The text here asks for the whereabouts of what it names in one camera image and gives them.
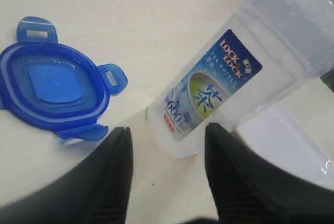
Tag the blue plastic container lid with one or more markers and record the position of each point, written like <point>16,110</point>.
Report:
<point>55,87</point>

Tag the clear plastic tea bottle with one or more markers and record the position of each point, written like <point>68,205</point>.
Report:
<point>263,52</point>

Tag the white plastic tray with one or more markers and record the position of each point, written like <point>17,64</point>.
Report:
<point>277,137</point>

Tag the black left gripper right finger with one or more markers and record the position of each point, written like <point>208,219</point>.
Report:
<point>246,188</point>

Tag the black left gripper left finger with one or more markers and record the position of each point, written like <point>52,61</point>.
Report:
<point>95,191</point>

